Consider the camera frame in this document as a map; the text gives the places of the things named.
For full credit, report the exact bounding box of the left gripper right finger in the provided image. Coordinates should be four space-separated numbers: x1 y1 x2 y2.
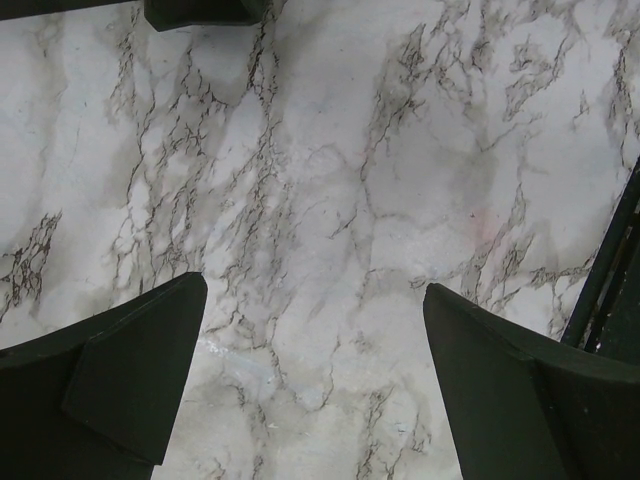
423 283 639 479

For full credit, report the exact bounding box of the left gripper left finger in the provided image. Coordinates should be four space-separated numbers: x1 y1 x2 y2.
1 272 207 479

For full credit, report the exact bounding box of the black compartment box with lid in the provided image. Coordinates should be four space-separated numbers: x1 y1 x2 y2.
1 0 267 32

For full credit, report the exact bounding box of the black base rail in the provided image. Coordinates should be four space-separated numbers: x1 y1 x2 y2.
561 166 639 366

